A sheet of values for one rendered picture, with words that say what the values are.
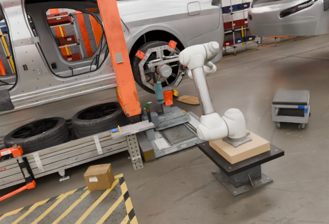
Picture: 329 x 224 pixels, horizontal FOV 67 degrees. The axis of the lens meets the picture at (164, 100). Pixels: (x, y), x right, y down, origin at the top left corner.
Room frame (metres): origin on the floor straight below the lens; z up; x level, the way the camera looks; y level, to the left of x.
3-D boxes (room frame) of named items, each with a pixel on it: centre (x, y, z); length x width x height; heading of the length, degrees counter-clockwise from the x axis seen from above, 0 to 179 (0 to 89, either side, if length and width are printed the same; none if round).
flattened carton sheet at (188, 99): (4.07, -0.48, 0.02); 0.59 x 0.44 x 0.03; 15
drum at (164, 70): (2.89, -0.06, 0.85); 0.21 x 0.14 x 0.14; 15
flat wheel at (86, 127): (2.86, 0.81, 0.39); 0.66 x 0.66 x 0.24
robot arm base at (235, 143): (1.82, -0.55, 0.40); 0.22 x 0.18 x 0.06; 110
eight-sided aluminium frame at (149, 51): (2.96, -0.04, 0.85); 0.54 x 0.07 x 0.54; 105
